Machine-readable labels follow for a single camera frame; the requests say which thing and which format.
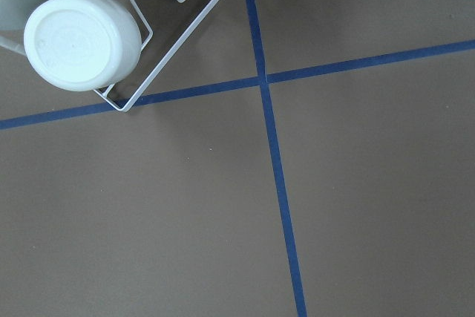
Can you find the white cup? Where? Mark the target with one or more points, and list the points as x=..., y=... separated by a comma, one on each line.
x=82, y=45

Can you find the white wire cup rack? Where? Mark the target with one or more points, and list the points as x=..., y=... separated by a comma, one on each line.
x=165, y=25

